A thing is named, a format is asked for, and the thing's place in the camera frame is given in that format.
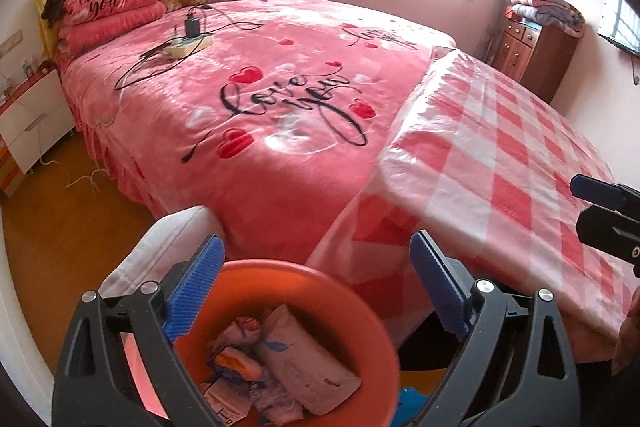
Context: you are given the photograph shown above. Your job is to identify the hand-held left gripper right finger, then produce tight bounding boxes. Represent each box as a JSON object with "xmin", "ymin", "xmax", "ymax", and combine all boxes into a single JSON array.
[{"xmin": 409, "ymin": 229, "xmax": 582, "ymax": 427}]

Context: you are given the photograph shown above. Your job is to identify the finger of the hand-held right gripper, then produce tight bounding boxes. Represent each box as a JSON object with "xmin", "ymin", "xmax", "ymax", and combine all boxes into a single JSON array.
[
  {"xmin": 575, "ymin": 204, "xmax": 640, "ymax": 279},
  {"xmin": 570, "ymin": 173, "xmax": 640, "ymax": 214}
]

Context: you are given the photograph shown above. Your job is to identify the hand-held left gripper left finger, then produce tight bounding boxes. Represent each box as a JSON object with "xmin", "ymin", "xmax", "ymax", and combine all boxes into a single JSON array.
[{"xmin": 51, "ymin": 234, "xmax": 226, "ymax": 427}]

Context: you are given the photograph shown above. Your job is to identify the orange white packet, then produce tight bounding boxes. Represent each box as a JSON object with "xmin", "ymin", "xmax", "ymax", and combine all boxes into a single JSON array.
[{"xmin": 212, "ymin": 316, "xmax": 271, "ymax": 383}]

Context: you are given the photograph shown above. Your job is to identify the orange plastic bucket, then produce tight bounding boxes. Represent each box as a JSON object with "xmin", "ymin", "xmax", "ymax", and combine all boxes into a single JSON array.
[{"xmin": 122, "ymin": 259, "xmax": 401, "ymax": 427}]

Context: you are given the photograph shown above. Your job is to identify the small white carton packet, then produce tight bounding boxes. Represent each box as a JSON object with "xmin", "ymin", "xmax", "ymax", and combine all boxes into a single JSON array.
[{"xmin": 200, "ymin": 379, "xmax": 253, "ymax": 425}]

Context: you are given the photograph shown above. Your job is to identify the white blue tube packet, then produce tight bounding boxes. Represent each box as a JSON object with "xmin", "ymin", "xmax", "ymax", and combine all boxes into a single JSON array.
[{"xmin": 247, "ymin": 377, "xmax": 306, "ymax": 423}]

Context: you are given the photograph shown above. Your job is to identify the packets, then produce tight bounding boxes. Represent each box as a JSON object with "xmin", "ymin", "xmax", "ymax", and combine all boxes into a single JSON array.
[{"xmin": 255, "ymin": 304, "xmax": 363, "ymax": 417}]

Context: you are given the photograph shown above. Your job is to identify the person's right hand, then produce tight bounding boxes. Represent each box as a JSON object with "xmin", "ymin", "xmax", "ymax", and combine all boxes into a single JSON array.
[{"xmin": 611, "ymin": 287, "xmax": 640, "ymax": 377}]

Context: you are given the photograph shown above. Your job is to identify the red checkered plastic tablecloth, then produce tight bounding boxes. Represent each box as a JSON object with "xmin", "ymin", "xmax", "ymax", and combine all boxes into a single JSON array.
[{"xmin": 305, "ymin": 47, "xmax": 640, "ymax": 360}]

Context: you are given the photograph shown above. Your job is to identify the blue plastic object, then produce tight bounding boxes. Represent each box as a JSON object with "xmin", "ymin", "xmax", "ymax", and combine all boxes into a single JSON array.
[{"xmin": 397, "ymin": 386, "xmax": 433, "ymax": 427}]

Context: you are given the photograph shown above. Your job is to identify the brown wooden cabinet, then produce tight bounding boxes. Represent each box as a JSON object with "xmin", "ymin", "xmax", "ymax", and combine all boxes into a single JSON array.
[{"xmin": 492, "ymin": 4, "xmax": 578, "ymax": 105}]

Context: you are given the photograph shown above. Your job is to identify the folded pink grey blanket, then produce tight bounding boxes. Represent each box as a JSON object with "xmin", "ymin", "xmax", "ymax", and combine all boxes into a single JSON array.
[{"xmin": 509, "ymin": 0, "xmax": 586, "ymax": 38}]

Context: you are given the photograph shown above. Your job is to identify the white nightstand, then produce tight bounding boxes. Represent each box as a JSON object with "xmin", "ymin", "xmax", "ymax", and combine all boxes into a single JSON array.
[{"xmin": 0, "ymin": 69, "xmax": 76, "ymax": 175}]

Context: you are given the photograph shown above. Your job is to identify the white power strip with charger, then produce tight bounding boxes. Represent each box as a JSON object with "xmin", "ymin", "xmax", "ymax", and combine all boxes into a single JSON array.
[{"xmin": 115, "ymin": 2, "xmax": 263, "ymax": 92}]

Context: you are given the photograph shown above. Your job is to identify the pink printed bed blanket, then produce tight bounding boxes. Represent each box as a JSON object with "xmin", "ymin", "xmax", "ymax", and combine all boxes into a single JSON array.
[{"xmin": 57, "ymin": 0, "xmax": 458, "ymax": 268}]

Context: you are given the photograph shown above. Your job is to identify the plain pink folded blanket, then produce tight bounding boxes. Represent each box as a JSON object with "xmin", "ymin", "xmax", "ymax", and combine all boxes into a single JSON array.
[{"xmin": 57, "ymin": 1, "xmax": 168, "ymax": 58}]

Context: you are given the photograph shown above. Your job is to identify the white cord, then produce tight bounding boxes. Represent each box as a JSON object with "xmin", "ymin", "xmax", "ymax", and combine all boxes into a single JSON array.
[{"xmin": 65, "ymin": 159, "xmax": 108, "ymax": 195}]

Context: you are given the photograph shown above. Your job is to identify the wall-mounted television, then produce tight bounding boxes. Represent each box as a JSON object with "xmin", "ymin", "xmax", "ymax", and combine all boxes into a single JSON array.
[{"xmin": 597, "ymin": 0, "xmax": 640, "ymax": 58}]

